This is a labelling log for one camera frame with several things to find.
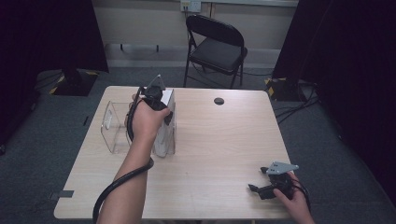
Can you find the clear acrylic divided organizer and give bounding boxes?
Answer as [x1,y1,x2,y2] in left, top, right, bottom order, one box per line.
[100,100,178,159]

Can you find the black folding chair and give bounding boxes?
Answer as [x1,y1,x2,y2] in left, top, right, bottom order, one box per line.
[183,14,249,90]

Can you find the black floor cables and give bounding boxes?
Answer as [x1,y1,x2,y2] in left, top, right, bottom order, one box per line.
[274,88,322,126]

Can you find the person's right hand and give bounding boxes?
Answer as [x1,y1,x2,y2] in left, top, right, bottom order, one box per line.
[272,171,310,219]

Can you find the grey tape strip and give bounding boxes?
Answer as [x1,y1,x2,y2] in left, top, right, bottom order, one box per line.
[49,189,76,201]

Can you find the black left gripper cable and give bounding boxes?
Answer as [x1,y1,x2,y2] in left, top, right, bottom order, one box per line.
[92,87,155,224]

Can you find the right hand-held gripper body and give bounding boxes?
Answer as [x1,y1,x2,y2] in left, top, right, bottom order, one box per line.
[257,161,300,201]

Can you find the white wall power outlet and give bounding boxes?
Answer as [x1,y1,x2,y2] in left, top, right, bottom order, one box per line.
[179,0,203,14]

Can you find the black stand base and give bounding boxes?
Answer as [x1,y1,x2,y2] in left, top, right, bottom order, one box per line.
[49,68,100,97]
[263,76,316,103]

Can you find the person's left hand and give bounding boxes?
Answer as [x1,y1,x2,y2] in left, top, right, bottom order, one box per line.
[124,92,172,146]

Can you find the white book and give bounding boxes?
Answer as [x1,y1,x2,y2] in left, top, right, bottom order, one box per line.
[151,88,177,159]

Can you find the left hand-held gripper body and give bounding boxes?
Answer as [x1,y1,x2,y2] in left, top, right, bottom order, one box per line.
[137,74,170,112]

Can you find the dark curtain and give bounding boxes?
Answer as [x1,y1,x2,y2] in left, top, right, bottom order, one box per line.
[272,0,396,199]
[0,0,109,147]

